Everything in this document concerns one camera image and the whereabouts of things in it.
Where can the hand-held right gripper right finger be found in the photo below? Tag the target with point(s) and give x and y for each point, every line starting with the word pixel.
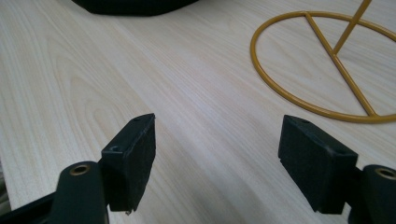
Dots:
pixel 314 168

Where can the black round object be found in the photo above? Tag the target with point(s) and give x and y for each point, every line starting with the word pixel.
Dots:
pixel 134 6

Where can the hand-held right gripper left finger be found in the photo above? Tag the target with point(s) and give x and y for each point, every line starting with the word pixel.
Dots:
pixel 132 165

